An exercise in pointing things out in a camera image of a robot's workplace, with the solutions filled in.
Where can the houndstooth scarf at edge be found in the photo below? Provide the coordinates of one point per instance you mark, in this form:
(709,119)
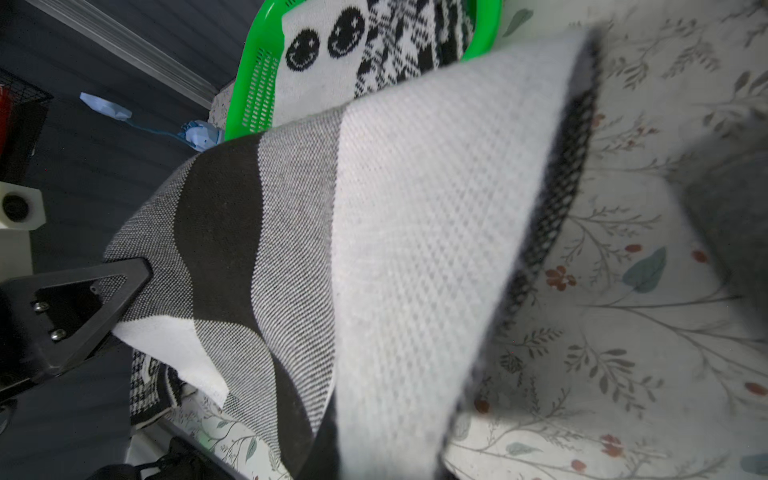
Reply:
(155,389)

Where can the black white checkered scarf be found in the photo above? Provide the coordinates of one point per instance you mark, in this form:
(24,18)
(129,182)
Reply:
(333,283)

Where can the black wire side basket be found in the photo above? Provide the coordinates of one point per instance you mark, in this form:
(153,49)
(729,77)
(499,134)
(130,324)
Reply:
(24,109)

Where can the grey scarf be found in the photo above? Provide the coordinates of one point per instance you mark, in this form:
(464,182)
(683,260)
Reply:
(723,191)

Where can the floral table cloth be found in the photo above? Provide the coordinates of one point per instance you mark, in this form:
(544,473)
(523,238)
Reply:
(630,357)

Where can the smiley houndstooth scarf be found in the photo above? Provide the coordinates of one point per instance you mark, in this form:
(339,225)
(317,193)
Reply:
(337,51)

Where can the green plastic basket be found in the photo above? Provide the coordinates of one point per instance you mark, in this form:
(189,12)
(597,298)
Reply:
(252,102)

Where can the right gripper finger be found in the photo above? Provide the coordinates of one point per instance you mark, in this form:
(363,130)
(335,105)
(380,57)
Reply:
(53,322)

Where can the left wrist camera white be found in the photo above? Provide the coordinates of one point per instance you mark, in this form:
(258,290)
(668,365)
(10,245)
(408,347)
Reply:
(22,211)

